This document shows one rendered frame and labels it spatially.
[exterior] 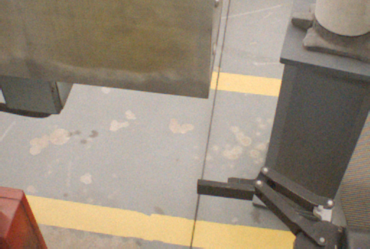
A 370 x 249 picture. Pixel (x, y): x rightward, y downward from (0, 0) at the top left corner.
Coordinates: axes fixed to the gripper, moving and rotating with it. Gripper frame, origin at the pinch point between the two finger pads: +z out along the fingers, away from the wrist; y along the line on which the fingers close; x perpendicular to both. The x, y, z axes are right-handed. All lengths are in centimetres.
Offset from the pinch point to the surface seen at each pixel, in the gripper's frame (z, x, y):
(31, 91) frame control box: 30.2, -8.8, 23.0
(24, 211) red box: 41, -49, 16
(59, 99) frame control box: 26.1, -11.2, 23.5
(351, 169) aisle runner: -47, -115, 71
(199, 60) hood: -0.6, 39.8, -4.2
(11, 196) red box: 43, -44, 18
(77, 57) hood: 5.6, 39.2, -4.3
